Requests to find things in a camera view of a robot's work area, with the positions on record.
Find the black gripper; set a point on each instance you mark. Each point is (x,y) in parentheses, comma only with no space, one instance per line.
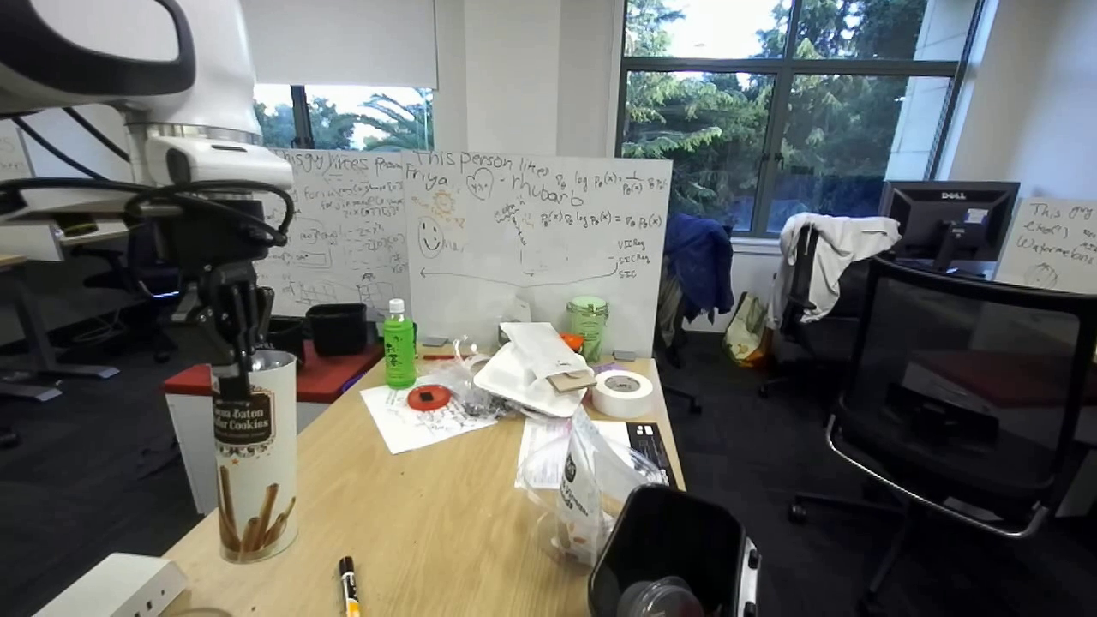
(214,241)

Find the white cylindrical snack can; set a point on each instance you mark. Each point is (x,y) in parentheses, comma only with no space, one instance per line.
(255,426)

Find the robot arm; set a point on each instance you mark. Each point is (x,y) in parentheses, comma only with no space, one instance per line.
(181,73)

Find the left whiteboard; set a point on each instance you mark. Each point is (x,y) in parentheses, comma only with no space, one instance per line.
(347,234)

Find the green plastic bottle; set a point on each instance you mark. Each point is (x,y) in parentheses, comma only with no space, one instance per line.
(399,347)

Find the red tape roll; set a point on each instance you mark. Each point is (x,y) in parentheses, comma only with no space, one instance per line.
(430,394)

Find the white paper sheet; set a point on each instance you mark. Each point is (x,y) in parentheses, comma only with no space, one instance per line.
(406,429)

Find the large whiteboard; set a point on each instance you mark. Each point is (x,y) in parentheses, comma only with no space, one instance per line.
(499,236)

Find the black yellow marker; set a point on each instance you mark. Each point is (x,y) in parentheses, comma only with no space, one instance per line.
(347,587)

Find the pile of white papers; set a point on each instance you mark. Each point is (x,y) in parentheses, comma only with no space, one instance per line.
(536,370)

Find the white power box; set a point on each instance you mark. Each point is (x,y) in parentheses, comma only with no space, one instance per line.
(120,587)

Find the green lidded container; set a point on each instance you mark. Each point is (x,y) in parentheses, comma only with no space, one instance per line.
(589,317)

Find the clear snack bag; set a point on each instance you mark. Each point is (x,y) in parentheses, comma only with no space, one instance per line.
(576,477)

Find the white tape roll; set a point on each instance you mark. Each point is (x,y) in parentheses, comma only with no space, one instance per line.
(623,393)

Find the black landfill bin on table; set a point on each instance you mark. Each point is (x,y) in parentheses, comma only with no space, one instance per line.
(671,536)

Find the computer monitor right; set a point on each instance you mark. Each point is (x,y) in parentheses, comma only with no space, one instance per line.
(947,223)

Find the black mesh office chair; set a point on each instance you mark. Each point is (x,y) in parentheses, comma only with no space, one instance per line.
(965,399)

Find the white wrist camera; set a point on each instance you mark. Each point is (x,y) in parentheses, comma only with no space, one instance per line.
(45,223)

